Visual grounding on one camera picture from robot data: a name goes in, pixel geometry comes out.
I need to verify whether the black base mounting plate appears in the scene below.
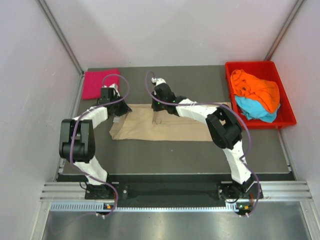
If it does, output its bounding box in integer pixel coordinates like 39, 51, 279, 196
84, 181, 261, 202

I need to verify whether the beige t shirt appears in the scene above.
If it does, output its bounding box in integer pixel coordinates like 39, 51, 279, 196
109, 104, 212, 142

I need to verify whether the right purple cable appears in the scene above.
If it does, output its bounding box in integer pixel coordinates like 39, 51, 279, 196
145, 70, 261, 218

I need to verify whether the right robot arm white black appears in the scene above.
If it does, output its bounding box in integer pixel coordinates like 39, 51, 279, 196
151, 77, 256, 200

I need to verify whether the orange t shirt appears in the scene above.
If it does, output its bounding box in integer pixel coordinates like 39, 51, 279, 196
230, 69, 280, 113

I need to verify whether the folded pink t shirt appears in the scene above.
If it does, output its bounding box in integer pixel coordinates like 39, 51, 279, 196
81, 69, 121, 100

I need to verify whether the right aluminium frame post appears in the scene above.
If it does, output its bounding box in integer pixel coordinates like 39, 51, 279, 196
264, 0, 306, 61

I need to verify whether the aluminium rail profile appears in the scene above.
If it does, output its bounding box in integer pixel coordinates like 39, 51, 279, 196
40, 181, 313, 202

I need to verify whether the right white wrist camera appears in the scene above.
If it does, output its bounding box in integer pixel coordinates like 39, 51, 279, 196
151, 77, 166, 86

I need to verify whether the purple cable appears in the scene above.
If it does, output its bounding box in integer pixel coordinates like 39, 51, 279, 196
48, 73, 131, 235
145, 70, 261, 218

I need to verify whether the left aluminium frame post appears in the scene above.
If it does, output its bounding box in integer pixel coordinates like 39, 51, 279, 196
34, 0, 85, 76

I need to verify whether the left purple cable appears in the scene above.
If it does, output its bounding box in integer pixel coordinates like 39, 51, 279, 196
48, 73, 131, 235

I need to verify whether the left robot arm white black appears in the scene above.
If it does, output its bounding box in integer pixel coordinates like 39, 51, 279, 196
59, 83, 132, 199

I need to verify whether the blue t shirt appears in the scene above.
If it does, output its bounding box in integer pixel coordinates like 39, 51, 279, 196
235, 96, 281, 123

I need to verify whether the grey slotted cable duct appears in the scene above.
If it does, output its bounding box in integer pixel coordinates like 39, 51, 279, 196
50, 202, 239, 213

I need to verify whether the red plastic bin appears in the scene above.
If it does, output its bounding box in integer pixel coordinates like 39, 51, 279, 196
224, 60, 298, 130

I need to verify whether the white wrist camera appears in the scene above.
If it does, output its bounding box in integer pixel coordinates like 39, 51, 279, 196
109, 83, 120, 97
151, 77, 166, 86

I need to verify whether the aluminium frame post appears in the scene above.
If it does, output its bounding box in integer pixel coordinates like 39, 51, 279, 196
34, 0, 85, 76
264, 0, 306, 61

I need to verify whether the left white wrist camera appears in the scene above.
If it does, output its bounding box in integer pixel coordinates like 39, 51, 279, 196
109, 83, 120, 97

